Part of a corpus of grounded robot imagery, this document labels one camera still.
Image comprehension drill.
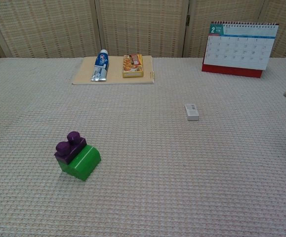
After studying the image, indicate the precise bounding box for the green cylinder block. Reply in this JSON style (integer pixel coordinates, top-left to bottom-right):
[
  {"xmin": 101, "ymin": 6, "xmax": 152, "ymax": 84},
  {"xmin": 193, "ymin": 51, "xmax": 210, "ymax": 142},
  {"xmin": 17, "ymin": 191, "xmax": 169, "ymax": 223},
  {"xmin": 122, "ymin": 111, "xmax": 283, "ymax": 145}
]
[{"xmin": 58, "ymin": 145, "xmax": 102, "ymax": 183}]

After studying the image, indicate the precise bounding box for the purple building block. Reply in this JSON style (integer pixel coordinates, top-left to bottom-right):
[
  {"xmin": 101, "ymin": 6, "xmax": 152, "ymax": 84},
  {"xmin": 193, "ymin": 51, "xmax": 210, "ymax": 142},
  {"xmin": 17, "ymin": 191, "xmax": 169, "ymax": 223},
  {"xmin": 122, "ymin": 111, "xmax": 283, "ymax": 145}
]
[{"xmin": 54, "ymin": 131, "xmax": 87, "ymax": 164}]

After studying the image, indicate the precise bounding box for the red desk calendar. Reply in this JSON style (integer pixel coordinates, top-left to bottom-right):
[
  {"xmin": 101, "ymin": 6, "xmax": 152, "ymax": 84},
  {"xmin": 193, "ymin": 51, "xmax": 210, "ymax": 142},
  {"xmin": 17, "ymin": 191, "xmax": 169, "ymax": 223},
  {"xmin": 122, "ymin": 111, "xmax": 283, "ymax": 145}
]
[{"xmin": 201, "ymin": 21, "xmax": 280, "ymax": 79}]

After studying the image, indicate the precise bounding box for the small white eraser box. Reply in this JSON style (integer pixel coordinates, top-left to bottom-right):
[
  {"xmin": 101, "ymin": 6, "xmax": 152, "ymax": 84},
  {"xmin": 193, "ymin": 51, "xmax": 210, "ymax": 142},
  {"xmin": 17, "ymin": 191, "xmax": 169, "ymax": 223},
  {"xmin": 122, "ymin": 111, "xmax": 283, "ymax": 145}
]
[{"xmin": 184, "ymin": 103, "xmax": 200, "ymax": 121}]

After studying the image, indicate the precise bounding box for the beige woven tablecloth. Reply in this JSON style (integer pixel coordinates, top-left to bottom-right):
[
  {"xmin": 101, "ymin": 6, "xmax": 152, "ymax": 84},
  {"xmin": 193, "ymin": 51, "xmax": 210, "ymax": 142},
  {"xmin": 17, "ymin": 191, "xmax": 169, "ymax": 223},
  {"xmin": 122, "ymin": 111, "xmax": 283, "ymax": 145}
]
[{"xmin": 0, "ymin": 57, "xmax": 286, "ymax": 237}]

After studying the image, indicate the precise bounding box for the yellow curry box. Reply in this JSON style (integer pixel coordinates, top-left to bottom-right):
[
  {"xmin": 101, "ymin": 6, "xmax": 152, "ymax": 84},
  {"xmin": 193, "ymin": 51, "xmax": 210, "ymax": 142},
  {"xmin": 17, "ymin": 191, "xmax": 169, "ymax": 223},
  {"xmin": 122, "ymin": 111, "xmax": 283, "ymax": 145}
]
[{"xmin": 122, "ymin": 53, "xmax": 144, "ymax": 79}]

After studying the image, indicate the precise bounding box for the woven folding screen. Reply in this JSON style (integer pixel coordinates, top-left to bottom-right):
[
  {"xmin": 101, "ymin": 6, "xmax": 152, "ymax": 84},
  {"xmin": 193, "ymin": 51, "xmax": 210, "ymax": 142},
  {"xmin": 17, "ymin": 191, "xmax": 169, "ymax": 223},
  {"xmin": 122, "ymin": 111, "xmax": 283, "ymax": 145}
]
[{"xmin": 0, "ymin": 0, "xmax": 286, "ymax": 59}]

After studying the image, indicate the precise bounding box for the light wooden board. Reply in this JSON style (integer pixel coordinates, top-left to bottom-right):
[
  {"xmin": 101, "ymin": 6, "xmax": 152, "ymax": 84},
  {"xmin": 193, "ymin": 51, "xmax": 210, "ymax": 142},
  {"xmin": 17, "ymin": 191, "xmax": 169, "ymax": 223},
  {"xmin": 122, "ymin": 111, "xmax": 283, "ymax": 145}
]
[{"xmin": 71, "ymin": 56, "xmax": 156, "ymax": 86}]

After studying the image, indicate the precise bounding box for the blue white toothpaste tube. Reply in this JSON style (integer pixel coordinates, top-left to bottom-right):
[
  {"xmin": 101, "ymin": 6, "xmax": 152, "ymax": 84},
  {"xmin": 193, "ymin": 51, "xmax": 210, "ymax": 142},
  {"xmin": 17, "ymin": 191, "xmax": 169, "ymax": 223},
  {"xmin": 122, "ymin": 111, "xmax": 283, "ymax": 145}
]
[{"xmin": 90, "ymin": 48, "xmax": 110, "ymax": 82}]

